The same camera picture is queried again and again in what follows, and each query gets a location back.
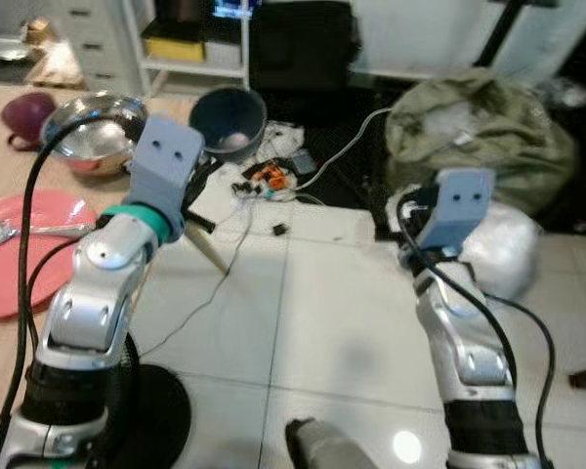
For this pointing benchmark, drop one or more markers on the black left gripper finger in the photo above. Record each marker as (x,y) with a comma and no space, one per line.
(218,161)

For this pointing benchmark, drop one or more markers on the dark blue bowl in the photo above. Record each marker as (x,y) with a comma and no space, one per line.
(230,122)

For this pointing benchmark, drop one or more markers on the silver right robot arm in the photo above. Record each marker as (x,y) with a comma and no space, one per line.
(469,342)

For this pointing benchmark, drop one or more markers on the orange electronics clutter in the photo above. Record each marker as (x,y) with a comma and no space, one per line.
(273,178)

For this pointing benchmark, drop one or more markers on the small black floor block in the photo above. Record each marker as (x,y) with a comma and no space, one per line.
(280,230)

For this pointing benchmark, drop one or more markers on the white plastic bag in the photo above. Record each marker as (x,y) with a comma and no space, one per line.
(503,249)

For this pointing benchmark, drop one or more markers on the olive green cloth bag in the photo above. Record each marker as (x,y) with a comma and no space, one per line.
(488,137)

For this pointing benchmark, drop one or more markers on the yellow box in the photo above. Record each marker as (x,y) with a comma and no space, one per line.
(173,49)

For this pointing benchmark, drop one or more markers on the stainless steel bowl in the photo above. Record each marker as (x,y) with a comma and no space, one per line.
(88,137)

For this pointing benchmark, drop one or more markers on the white metal shelf rack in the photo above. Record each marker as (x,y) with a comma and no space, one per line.
(137,49)

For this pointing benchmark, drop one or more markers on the black cabinet box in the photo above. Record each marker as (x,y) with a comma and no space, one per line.
(303,49)

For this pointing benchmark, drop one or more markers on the white drawer cabinet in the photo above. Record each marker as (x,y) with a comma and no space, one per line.
(93,39)

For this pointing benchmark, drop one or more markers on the pink round plate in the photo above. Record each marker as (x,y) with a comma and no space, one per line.
(39,269)

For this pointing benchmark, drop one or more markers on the dark purple mug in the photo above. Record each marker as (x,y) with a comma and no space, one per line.
(27,117)

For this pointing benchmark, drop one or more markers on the metal spoon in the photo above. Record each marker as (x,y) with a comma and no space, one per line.
(10,233)

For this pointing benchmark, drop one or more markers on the black pole stand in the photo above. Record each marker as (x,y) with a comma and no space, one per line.
(513,29)

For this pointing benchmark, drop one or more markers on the black round fan base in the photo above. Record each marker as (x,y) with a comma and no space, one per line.
(156,420)

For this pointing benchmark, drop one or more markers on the grey robot right leg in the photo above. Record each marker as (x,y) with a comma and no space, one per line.
(327,447)

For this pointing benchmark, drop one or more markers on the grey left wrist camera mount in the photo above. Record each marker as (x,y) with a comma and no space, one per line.
(164,166)

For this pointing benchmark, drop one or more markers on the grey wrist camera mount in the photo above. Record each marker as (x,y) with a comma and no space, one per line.
(459,210)
(164,166)

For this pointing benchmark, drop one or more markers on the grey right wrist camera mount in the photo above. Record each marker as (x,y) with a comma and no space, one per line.
(459,210)

